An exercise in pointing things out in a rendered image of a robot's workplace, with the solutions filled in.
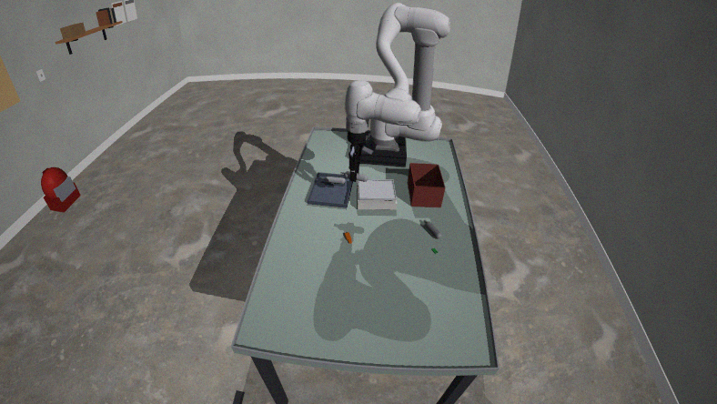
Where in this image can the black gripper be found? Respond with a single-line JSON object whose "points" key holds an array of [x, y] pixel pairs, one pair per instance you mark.
{"points": [[354, 155]]}

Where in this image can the grey metal gas cylinder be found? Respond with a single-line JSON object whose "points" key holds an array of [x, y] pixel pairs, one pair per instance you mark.
{"points": [[432, 229]]}

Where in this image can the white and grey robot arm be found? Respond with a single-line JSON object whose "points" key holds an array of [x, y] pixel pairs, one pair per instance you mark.
{"points": [[400, 114]]}

